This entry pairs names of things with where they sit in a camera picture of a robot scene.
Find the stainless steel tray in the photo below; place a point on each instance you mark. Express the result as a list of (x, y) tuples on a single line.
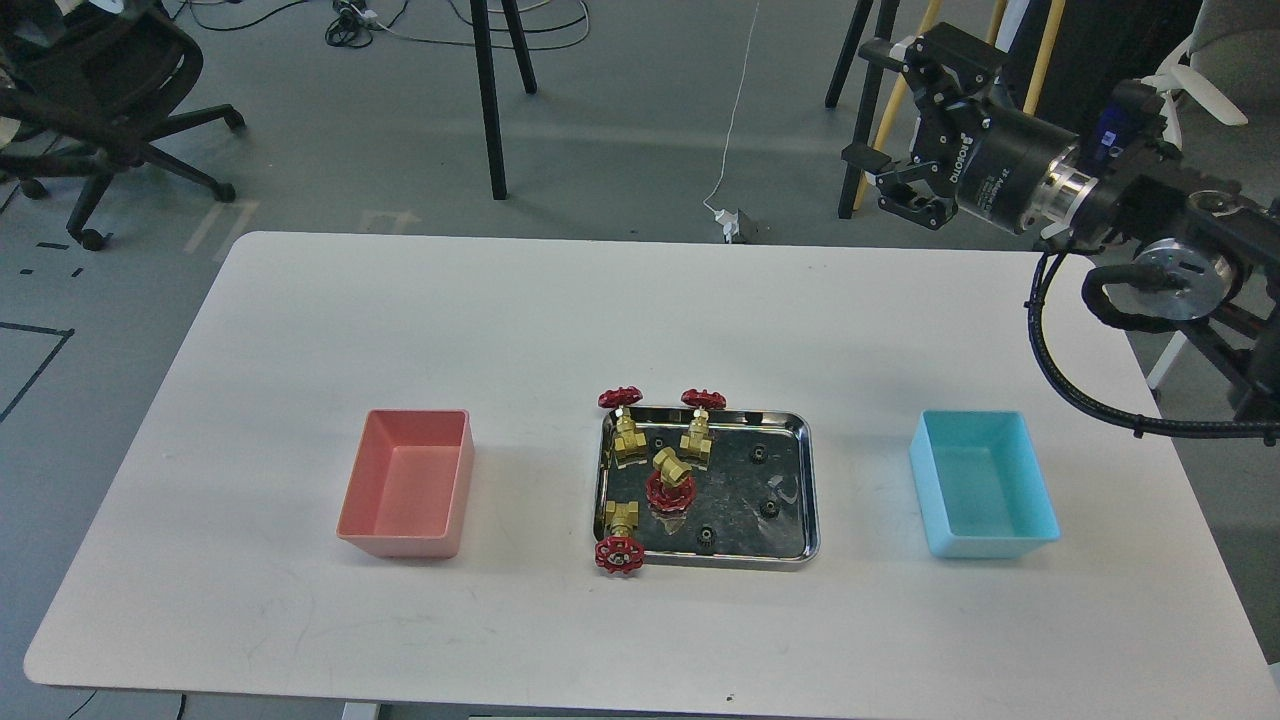
[(729, 495)]

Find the black cabinet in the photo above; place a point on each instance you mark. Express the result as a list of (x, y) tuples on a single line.
[(1099, 44)]

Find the brass valve red handwheel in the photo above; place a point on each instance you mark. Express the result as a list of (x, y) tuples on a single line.
[(670, 488)]

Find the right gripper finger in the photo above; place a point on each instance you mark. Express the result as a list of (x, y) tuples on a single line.
[(886, 55), (916, 190)]

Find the white power adapter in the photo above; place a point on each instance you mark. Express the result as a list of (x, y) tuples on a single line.
[(737, 226)]

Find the blue plastic box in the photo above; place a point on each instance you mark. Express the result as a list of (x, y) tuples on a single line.
[(980, 487)]

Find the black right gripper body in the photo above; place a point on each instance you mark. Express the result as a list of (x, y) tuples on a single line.
[(980, 152)]

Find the black office chair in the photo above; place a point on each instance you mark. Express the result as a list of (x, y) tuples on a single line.
[(110, 77)]

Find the black stand legs left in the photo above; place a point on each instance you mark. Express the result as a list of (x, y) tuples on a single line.
[(483, 46)]

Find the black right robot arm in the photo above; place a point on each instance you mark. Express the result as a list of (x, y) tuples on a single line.
[(1199, 239)]

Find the brass valve bottom left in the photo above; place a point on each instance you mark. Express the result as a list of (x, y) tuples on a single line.
[(619, 549)]

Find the black and wooden easel legs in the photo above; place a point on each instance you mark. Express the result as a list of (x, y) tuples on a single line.
[(866, 24)]

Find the pink plastic box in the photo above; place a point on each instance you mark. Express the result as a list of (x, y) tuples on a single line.
[(408, 489)]

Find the brass valve top middle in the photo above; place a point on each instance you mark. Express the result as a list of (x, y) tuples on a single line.
[(696, 442)]

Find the brass valve top left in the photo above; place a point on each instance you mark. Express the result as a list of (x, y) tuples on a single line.
[(628, 443)]

